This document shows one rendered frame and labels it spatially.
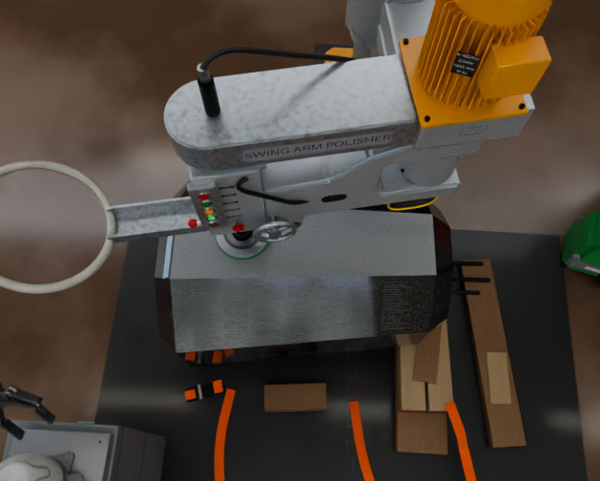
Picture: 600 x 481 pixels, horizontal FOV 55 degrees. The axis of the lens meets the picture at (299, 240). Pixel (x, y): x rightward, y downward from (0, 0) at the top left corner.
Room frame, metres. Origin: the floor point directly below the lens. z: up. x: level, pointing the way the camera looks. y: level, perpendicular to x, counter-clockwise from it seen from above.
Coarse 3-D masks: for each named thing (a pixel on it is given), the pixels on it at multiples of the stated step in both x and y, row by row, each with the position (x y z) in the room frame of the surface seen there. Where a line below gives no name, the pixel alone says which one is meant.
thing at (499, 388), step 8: (488, 352) 0.54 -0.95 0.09; (496, 352) 0.54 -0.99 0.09; (488, 360) 0.50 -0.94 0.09; (496, 360) 0.50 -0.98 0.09; (504, 360) 0.50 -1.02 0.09; (488, 368) 0.46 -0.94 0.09; (496, 368) 0.46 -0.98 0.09; (504, 368) 0.46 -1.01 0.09; (488, 376) 0.42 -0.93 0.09; (496, 376) 0.42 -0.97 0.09; (504, 376) 0.42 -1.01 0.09; (488, 384) 0.38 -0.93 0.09; (496, 384) 0.38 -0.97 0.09; (504, 384) 0.38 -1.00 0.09; (496, 392) 0.34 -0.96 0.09; (504, 392) 0.34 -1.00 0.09; (496, 400) 0.30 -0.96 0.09; (504, 400) 0.30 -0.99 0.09
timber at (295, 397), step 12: (300, 384) 0.38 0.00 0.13; (312, 384) 0.38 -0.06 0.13; (324, 384) 0.38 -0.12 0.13; (264, 396) 0.32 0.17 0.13; (276, 396) 0.32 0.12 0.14; (288, 396) 0.32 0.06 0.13; (300, 396) 0.32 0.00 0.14; (312, 396) 0.32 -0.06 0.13; (324, 396) 0.32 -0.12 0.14; (264, 408) 0.27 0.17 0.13; (276, 408) 0.27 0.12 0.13; (288, 408) 0.27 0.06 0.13; (300, 408) 0.26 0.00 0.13; (312, 408) 0.26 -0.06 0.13; (324, 408) 0.27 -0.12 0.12
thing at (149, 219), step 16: (112, 208) 0.85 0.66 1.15; (128, 208) 0.86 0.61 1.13; (144, 208) 0.87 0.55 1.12; (160, 208) 0.87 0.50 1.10; (176, 208) 0.87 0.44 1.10; (192, 208) 0.87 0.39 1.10; (128, 224) 0.81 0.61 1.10; (144, 224) 0.81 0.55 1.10; (160, 224) 0.81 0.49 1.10; (176, 224) 0.81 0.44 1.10; (128, 240) 0.75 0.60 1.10
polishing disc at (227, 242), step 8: (224, 240) 0.82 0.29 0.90; (232, 240) 0.82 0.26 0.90; (248, 240) 0.82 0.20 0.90; (256, 240) 0.82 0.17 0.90; (224, 248) 0.79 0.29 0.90; (232, 248) 0.79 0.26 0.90; (240, 248) 0.79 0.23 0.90; (248, 248) 0.79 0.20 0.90; (256, 248) 0.79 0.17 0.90; (240, 256) 0.76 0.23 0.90; (248, 256) 0.76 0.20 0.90
